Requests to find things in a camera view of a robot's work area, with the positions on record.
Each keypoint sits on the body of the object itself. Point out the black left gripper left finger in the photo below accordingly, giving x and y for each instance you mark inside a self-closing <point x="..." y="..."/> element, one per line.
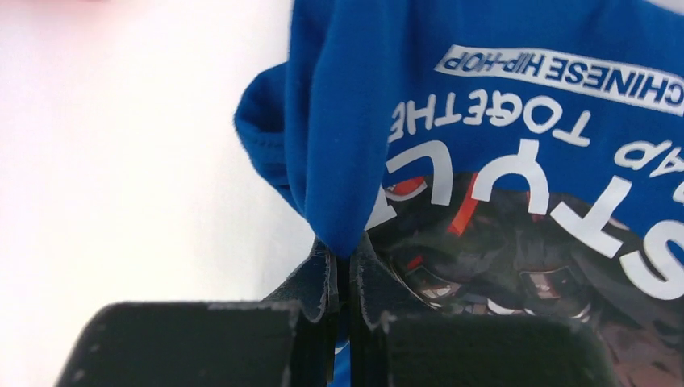
<point x="286" y="339"/>

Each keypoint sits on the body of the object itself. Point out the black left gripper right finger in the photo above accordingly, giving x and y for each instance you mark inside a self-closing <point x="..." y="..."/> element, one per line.
<point x="396" y="340"/>

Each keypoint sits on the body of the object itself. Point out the blue t-shirt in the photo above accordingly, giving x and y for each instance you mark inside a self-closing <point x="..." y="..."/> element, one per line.
<point x="506" y="159"/>

